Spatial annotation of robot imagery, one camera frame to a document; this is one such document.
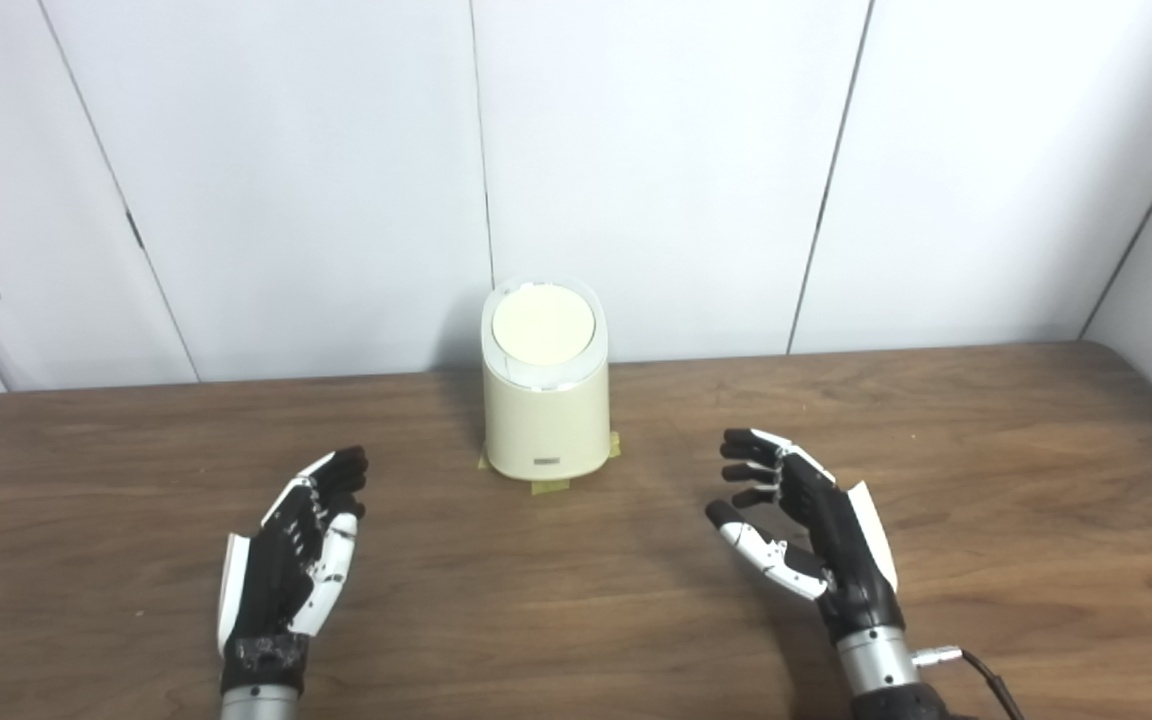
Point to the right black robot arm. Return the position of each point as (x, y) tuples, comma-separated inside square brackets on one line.
[(881, 670)]

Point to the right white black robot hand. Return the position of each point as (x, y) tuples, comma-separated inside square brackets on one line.
[(851, 570)]

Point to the cream-colored round bin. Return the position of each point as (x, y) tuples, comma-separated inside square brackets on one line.
[(546, 425)]

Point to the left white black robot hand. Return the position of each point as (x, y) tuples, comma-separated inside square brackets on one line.
[(276, 580)]

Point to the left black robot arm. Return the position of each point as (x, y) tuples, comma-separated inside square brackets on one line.
[(258, 708)]

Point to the cream round bin lid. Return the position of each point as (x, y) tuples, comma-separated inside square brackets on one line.
[(543, 325)]

